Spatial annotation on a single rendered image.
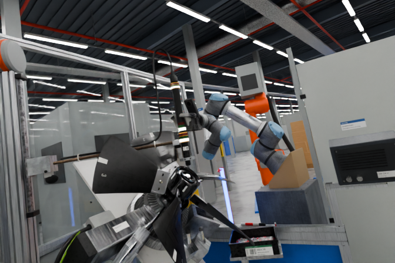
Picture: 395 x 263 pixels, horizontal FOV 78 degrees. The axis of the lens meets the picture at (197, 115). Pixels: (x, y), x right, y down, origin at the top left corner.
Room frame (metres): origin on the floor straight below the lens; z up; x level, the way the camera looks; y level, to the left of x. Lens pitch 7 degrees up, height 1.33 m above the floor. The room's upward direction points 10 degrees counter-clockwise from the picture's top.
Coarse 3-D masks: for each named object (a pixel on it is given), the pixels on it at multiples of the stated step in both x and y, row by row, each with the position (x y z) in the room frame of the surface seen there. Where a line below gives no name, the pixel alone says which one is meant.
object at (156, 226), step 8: (176, 200) 0.90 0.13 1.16; (168, 208) 0.81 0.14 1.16; (176, 208) 0.87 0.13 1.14; (160, 216) 0.75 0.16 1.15; (168, 216) 0.79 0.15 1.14; (176, 216) 0.85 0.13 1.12; (152, 224) 0.71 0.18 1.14; (160, 224) 0.74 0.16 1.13; (168, 224) 0.77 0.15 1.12; (176, 224) 0.82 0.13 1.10; (160, 232) 0.72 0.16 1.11; (168, 232) 0.75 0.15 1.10; (176, 232) 0.80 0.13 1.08; (160, 240) 0.71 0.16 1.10; (168, 240) 0.74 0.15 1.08; (176, 240) 0.79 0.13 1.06; (168, 248) 0.72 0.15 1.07; (176, 248) 0.77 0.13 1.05; (184, 248) 0.86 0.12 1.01; (176, 256) 0.75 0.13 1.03; (184, 256) 0.82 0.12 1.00
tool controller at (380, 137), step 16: (336, 144) 1.12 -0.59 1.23; (352, 144) 1.08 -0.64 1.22; (368, 144) 1.05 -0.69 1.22; (384, 144) 1.03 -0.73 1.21; (336, 160) 1.12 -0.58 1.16; (352, 160) 1.10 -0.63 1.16; (368, 160) 1.07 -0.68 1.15; (384, 160) 1.04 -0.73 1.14; (352, 176) 1.12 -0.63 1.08; (368, 176) 1.09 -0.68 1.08; (384, 176) 1.07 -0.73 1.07
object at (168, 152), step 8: (144, 136) 1.22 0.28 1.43; (160, 136) 1.23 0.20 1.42; (168, 136) 1.24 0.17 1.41; (136, 144) 1.18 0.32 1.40; (144, 152) 1.16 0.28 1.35; (152, 152) 1.16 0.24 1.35; (160, 152) 1.16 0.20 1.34; (168, 152) 1.16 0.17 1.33; (152, 160) 1.14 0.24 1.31; (160, 160) 1.13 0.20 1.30; (168, 160) 1.13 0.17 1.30; (176, 160) 1.13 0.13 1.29; (160, 168) 1.11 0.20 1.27
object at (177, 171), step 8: (176, 168) 1.01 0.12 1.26; (184, 168) 1.06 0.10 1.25; (176, 176) 0.98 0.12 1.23; (184, 176) 1.00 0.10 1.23; (192, 176) 1.04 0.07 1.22; (168, 184) 1.01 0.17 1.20; (176, 184) 0.98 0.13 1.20; (184, 184) 0.97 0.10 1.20; (192, 184) 0.99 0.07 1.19; (168, 192) 1.03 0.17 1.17; (184, 192) 0.99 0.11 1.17; (192, 192) 1.01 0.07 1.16; (168, 200) 1.01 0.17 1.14; (184, 200) 1.06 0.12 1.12; (184, 208) 1.04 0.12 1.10
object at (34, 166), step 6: (48, 156) 1.03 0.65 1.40; (54, 156) 1.08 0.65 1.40; (30, 162) 1.02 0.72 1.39; (36, 162) 1.02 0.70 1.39; (42, 162) 1.03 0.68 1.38; (48, 162) 1.03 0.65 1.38; (30, 168) 1.02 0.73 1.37; (36, 168) 1.02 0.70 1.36; (42, 168) 1.03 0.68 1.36; (48, 168) 1.03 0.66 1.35; (54, 168) 1.06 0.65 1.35; (30, 174) 1.02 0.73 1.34
